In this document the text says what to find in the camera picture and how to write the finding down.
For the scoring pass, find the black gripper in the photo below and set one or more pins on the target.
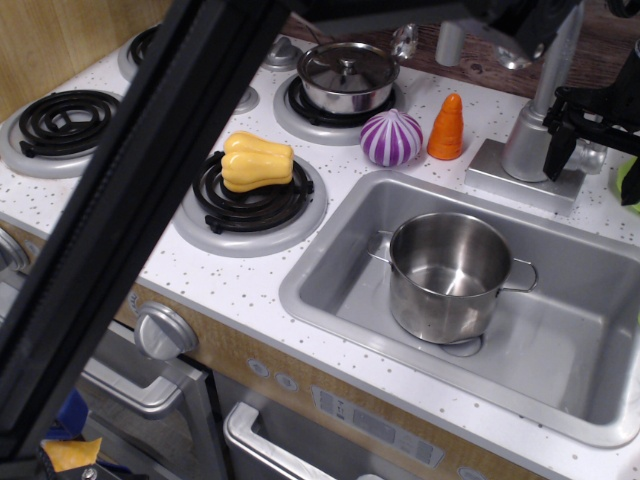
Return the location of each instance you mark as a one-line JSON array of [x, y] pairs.
[[608, 116]]

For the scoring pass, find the silver faucet lever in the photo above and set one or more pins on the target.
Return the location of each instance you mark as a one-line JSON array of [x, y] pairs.
[[588, 158]]

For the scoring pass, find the green object at edge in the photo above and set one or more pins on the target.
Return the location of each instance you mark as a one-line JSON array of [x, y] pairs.
[[627, 183]]

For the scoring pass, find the silver toy faucet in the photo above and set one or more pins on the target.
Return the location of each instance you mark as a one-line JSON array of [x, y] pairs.
[[514, 169]]

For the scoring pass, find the clear plastic knob right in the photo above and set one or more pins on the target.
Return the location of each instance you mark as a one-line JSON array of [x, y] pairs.
[[510, 60]]

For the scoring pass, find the clear plastic knob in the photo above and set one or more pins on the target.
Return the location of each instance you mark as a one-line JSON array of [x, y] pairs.
[[510, 60], [404, 42]]

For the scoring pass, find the orange toy carrot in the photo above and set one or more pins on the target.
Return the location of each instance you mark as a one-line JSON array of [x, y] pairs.
[[446, 138]]

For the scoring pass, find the grey toy sink basin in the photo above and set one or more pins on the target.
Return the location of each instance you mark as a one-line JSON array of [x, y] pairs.
[[535, 317]]

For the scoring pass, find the steel pot in sink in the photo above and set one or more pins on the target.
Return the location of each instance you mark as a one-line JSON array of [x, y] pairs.
[[447, 272]]

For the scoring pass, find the grey cylinder on backsplash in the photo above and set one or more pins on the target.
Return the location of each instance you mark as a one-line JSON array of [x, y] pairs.
[[450, 44]]

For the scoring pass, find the purple striped toy onion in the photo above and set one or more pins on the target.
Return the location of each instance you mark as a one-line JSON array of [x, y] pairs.
[[391, 138]]

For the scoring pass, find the clear plastic knob left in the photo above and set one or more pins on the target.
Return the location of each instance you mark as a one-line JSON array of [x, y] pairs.
[[404, 42]]

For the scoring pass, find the lidded steel pot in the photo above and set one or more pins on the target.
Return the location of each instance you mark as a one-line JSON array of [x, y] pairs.
[[347, 77]]

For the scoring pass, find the back right black burner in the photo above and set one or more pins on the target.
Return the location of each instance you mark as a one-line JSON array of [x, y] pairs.
[[298, 116]]

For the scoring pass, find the black burner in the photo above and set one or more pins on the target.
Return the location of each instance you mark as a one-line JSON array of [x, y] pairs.
[[298, 116], [257, 223], [56, 136], [132, 53]]

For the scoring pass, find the silver back stove knob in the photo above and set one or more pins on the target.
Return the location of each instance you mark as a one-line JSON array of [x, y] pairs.
[[283, 56]]

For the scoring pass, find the silver stove knob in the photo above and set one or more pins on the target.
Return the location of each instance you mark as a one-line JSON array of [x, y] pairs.
[[162, 334], [283, 56]]

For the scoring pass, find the yellow toy butternut squash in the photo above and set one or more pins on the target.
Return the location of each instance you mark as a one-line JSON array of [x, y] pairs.
[[250, 162]]

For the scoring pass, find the front right black burner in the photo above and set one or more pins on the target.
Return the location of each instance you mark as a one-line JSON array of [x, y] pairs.
[[257, 223]]

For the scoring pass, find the back left black burner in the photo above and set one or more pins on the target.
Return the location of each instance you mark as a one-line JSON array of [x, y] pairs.
[[132, 53]]

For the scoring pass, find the front left black burner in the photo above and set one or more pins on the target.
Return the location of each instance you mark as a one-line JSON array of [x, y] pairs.
[[56, 136]]

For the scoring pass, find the silver knob far left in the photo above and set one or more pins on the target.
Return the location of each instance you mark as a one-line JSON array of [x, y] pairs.
[[13, 257]]

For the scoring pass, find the yellow and blue cloth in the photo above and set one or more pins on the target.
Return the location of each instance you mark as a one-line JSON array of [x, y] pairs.
[[63, 446]]

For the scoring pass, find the black aluminium frame beam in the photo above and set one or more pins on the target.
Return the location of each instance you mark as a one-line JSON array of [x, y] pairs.
[[202, 60]]

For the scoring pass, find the silver dishwasher door handle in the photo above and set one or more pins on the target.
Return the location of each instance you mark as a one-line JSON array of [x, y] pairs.
[[282, 446]]

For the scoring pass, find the silver oven door handle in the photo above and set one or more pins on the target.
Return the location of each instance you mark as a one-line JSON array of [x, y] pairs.
[[149, 387]]

